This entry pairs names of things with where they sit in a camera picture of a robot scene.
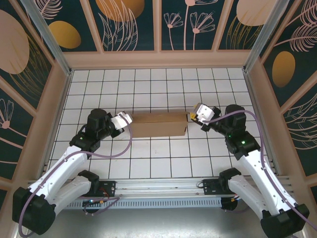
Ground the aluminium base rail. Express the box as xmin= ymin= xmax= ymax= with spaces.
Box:
xmin=24 ymin=175 xmax=298 ymax=199

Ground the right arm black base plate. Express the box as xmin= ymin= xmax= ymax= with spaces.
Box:
xmin=202 ymin=178 xmax=223 ymax=198

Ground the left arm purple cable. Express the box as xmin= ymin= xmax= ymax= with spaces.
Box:
xmin=18 ymin=119 xmax=133 ymax=236

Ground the brown cardboard paper box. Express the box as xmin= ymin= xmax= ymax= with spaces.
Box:
xmin=130 ymin=111 xmax=189 ymax=138

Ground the grey metal sheet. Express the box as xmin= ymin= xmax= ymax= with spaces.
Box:
xmin=14 ymin=195 xmax=307 ymax=238

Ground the aluminium table edge rail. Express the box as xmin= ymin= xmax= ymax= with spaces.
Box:
xmin=37 ymin=70 xmax=74 ymax=179
xmin=243 ymin=69 xmax=283 ymax=177

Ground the grey slotted cable duct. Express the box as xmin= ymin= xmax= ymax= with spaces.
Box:
xmin=55 ymin=197 xmax=222 ymax=209

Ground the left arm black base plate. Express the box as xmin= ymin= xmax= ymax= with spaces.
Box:
xmin=98 ymin=180 xmax=116 ymax=198

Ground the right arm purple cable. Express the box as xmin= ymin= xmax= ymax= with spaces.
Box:
xmin=209 ymin=110 xmax=317 ymax=230

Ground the aluminium frame post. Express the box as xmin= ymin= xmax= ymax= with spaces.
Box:
xmin=243 ymin=0 xmax=290 ymax=73
xmin=19 ymin=0 xmax=73 ymax=75

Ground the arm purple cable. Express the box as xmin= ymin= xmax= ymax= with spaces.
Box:
xmin=18 ymin=119 xmax=133 ymax=236
xmin=209 ymin=110 xmax=317 ymax=230

